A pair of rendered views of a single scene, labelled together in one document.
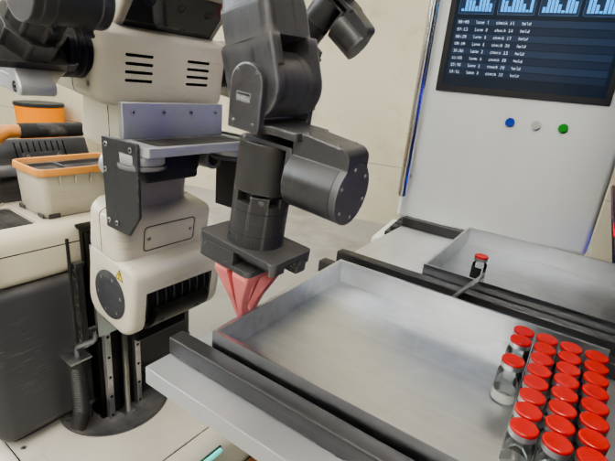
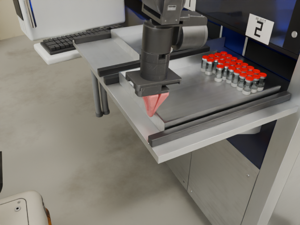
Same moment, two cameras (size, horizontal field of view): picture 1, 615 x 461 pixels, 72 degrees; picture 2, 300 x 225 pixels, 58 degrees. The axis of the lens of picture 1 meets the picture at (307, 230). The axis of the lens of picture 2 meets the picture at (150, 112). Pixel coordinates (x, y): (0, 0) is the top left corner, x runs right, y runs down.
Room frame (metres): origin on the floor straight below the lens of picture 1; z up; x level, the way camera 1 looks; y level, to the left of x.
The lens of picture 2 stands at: (0.17, 0.49, 1.27)
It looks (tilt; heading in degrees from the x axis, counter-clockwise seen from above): 36 degrees down; 301
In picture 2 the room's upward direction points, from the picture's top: straight up
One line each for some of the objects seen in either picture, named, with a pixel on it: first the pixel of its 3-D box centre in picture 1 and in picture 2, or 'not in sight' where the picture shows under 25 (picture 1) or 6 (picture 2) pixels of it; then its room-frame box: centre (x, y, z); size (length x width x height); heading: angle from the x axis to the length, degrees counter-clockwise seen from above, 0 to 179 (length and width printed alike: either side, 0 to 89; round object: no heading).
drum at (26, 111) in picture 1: (42, 137); not in sight; (4.42, 2.84, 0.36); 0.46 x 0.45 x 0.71; 70
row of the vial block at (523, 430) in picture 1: (531, 395); (227, 72); (0.33, -0.22, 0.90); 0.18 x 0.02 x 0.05; 148
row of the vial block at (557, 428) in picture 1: (558, 407); (234, 71); (0.32, -0.24, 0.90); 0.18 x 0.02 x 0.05; 148
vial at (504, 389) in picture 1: (507, 379); (218, 73); (0.35, -0.21, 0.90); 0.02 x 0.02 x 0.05
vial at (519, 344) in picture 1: (515, 358); (209, 66); (0.39, -0.23, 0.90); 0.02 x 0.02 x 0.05
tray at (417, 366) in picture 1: (416, 354); (195, 84); (0.39, -0.13, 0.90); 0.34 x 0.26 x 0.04; 58
